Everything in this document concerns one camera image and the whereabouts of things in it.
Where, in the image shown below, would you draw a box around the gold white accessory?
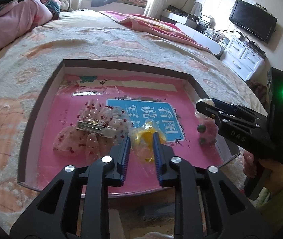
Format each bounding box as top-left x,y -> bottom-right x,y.
195,98 -> 217,121

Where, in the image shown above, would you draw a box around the pink plush strawberry hair accessory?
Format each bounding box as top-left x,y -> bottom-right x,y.
197,118 -> 219,146

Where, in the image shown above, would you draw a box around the yellow hair ties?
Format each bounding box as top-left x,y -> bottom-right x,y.
129,119 -> 167,164

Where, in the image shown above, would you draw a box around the pink sheer bow hair clip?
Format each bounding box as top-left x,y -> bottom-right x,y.
53,99 -> 133,165

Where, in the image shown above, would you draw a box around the green sleeved right forearm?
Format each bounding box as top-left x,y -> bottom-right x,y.
257,160 -> 283,232

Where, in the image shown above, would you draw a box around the person's right hand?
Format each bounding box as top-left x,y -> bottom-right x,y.
243,151 -> 257,178

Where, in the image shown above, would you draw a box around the white drawer cabinet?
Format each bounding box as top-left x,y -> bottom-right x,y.
220,36 -> 265,81

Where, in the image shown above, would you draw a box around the white bed footboard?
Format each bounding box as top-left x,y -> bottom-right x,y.
176,22 -> 224,59

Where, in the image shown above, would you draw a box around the brown shallow cardboard box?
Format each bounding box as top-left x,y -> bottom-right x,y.
17,59 -> 240,197

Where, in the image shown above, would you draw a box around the black flat screen television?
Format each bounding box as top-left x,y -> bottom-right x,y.
229,0 -> 277,43

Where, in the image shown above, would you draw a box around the white desk with clutter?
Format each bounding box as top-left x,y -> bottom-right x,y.
160,2 -> 215,33

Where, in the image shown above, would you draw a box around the pink red folded blanket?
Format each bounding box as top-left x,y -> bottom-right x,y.
99,11 -> 212,53

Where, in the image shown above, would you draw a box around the beige orange patterned bedspread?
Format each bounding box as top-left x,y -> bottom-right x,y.
0,11 -> 265,232

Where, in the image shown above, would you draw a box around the pink crumpled quilt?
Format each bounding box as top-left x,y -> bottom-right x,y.
0,0 -> 53,50

